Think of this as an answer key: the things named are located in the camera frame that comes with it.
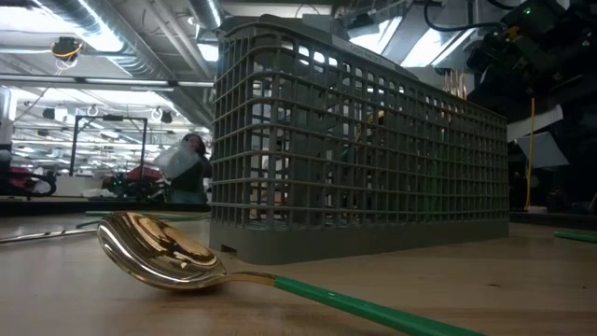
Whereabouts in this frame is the red background equipment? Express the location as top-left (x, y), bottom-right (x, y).
top-left (102, 165), bottom-right (169, 200)

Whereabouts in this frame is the white angled plate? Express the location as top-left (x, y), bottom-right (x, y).
top-left (506, 103), bottom-right (565, 144)
top-left (515, 131), bottom-right (571, 170)

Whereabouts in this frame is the grey plastic cutlery basket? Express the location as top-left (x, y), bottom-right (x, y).
top-left (208, 13), bottom-right (510, 266)

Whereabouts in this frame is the white background table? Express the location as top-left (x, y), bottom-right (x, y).
top-left (53, 175), bottom-right (118, 198)

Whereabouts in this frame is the silver ceiling duct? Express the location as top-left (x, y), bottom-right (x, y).
top-left (35, 0), bottom-right (162, 79)
top-left (184, 0), bottom-right (224, 30)

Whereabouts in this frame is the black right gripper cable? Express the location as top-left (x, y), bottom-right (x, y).
top-left (423, 0), bottom-right (507, 34)

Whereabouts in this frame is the black station frame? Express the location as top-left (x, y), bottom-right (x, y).
top-left (68, 114), bottom-right (149, 178)

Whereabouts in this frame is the gold spoon green handle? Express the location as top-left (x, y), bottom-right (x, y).
top-left (96, 211), bottom-right (486, 336)
top-left (356, 109), bottom-right (386, 141)

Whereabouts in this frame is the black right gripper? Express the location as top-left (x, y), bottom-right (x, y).
top-left (467, 21), bottom-right (568, 102)

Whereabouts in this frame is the red black machine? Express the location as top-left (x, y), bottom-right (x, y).
top-left (7, 165), bottom-right (60, 197)

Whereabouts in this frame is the yellow hanging cable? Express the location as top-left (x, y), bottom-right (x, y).
top-left (524, 96), bottom-right (537, 211)

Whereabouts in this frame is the black yellow ceiling cable reel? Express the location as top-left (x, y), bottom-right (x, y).
top-left (49, 35), bottom-right (85, 62)

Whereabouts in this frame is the person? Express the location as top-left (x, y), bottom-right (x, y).
top-left (168, 133), bottom-right (214, 205)

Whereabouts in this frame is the black aluminium table frame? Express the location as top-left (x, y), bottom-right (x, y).
top-left (0, 196), bottom-right (597, 231)

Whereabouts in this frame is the gold cutlery green handle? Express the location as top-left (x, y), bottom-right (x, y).
top-left (553, 231), bottom-right (597, 245)

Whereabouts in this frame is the clear plastic bag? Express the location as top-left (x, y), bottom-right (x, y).
top-left (153, 139), bottom-right (202, 181)

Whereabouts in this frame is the long ceiling light tube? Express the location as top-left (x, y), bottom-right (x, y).
top-left (0, 73), bottom-right (215, 92)

